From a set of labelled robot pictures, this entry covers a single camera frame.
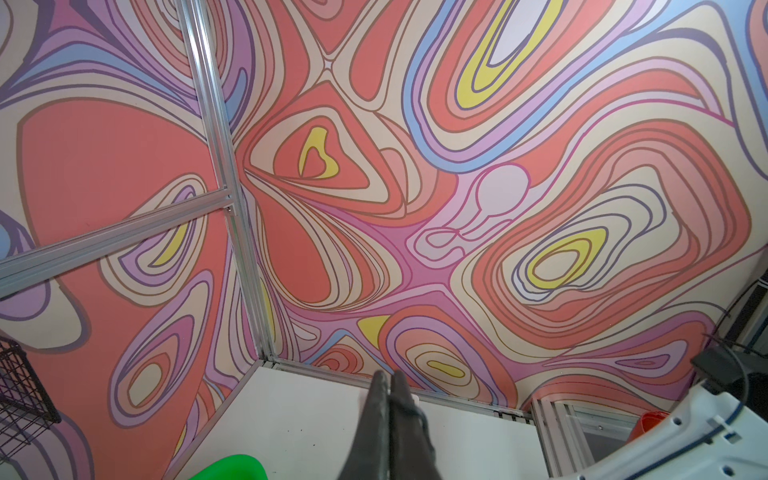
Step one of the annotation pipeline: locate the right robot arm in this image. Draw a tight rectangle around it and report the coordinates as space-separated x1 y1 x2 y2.
562 345 767 479

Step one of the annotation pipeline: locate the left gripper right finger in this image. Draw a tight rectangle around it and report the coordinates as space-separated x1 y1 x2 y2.
389 371 441 480

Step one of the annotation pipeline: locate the green basket back right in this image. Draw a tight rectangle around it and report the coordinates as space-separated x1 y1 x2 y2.
190 454 268 480

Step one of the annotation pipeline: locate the black wire basket back wall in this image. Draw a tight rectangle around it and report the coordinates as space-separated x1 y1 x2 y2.
1 337 61 463

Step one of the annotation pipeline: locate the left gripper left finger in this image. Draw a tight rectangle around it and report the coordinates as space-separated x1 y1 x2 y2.
339 371 390 480

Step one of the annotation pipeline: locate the red bucket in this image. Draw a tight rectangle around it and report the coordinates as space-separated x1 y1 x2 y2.
627 411 668 443

